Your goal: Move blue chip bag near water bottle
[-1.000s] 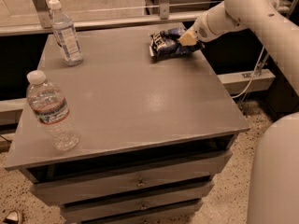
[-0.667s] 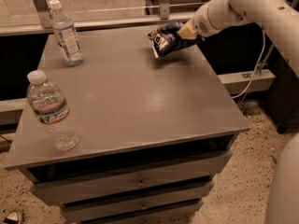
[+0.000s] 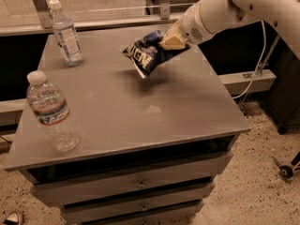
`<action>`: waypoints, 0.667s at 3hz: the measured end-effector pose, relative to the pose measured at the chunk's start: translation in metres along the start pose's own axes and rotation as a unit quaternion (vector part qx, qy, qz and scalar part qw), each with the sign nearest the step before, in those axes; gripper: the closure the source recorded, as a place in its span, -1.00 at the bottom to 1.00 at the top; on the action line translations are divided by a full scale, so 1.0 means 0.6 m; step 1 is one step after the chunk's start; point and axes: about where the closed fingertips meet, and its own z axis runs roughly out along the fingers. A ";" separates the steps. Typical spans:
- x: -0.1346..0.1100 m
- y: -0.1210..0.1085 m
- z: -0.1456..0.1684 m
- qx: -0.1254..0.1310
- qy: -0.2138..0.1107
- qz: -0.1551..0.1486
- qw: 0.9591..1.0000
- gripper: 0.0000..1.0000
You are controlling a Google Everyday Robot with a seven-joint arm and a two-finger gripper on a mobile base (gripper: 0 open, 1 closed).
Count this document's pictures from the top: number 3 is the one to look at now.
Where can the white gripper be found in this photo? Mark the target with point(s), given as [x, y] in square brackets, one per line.
[189, 26]

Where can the blue chip bag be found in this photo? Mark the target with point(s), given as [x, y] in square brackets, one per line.
[146, 53]

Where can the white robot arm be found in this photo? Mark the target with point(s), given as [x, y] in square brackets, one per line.
[282, 15]

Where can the far clear water bottle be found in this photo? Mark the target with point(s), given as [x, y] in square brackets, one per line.
[65, 34]

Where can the clear water bottle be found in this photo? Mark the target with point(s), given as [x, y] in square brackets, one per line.
[65, 34]
[49, 105]

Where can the near clear water bottle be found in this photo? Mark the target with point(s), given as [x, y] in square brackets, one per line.
[49, 105]

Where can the grey drawer cabinet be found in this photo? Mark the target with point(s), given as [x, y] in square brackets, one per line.
[181, 110]

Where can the black caster wheel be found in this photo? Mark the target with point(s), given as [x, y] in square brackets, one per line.
[287, 171]

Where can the middle grey drawer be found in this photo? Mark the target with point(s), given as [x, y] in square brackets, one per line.
[138, 201]

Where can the grey drawer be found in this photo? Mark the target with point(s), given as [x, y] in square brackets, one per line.
[153, 215]
[138, 201]
[152, 176]

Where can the top grey drawer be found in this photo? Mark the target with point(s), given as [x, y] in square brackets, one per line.
[152, 176]

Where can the bottom grey drawer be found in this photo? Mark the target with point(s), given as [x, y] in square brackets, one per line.
[153, 215]

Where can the shiny shoe tip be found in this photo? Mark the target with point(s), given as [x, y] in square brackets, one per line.
[14, 218]

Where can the metal railing frame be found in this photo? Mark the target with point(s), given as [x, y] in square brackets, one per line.
[28, 17]

